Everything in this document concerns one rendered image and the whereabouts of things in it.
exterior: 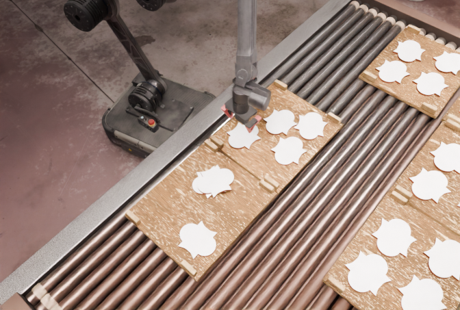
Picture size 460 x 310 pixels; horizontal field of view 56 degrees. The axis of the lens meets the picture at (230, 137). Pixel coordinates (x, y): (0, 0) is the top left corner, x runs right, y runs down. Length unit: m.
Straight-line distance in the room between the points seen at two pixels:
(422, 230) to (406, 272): 0.17
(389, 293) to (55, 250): 1.08
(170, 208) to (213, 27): 2.29
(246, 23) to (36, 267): 1.04
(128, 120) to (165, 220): 1.28
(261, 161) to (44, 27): 2.70
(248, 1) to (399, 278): 0.98
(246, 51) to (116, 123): 1.45
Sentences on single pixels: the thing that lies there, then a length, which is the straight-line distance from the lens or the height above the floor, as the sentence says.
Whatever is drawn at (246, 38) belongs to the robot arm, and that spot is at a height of 1.36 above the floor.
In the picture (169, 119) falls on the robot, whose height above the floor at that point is 0.26.
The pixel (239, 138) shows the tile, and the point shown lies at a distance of 1.67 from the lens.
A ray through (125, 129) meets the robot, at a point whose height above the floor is 0.24.
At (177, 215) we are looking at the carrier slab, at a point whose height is 0.94.
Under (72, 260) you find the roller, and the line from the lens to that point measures 1.57.
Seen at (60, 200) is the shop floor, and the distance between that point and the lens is 2.82.
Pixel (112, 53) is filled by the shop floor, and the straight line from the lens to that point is 3.52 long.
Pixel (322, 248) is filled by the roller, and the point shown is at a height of 0.92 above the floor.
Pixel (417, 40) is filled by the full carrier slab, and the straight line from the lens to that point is 2.21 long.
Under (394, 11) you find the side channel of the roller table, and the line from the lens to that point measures 2.34.
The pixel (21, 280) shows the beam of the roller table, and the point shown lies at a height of 0.92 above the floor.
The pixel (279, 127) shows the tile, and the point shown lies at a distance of 1.71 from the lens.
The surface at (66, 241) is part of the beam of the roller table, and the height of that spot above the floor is 0.92.
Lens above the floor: 2.30
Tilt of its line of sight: 54 degrees down
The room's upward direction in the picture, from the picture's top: 2 degrees counter-clockwise
